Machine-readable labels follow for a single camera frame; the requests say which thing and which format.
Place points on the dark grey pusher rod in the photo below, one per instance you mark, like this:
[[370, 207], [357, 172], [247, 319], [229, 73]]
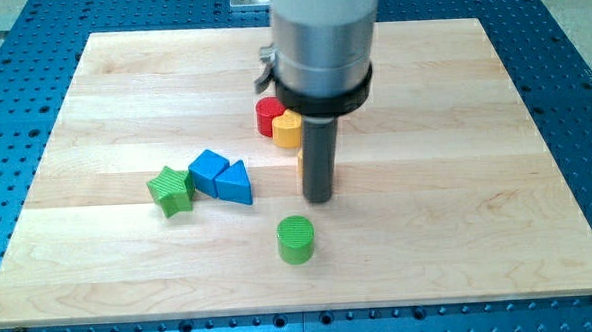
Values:
[[318, 150]]

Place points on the yellow heart block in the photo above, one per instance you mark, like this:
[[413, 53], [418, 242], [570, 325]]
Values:
[[287, 130]]

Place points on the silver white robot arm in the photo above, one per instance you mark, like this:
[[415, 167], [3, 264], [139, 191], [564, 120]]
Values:
[[320, 66]]

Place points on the black clamp ring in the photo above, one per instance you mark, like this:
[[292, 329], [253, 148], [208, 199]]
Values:
[[334, 106]]

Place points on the blue cube block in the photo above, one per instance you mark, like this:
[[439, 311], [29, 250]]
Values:
[[205, 169]]

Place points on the red cylinder block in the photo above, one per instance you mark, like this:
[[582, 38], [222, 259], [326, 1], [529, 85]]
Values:
[[267, 109]]

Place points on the blue triangle block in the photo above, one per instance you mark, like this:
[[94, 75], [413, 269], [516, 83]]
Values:
[[234, 185]]

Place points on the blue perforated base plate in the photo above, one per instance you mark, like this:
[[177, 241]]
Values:
[[44, 45]]

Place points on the green star block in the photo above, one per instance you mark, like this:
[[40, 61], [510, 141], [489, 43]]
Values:
[[172, 191]]

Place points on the green cylinder block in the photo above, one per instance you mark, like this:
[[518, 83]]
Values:
[[295, 239]]

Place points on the light wooden board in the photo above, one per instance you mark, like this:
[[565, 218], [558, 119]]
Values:
[[445, 190]]

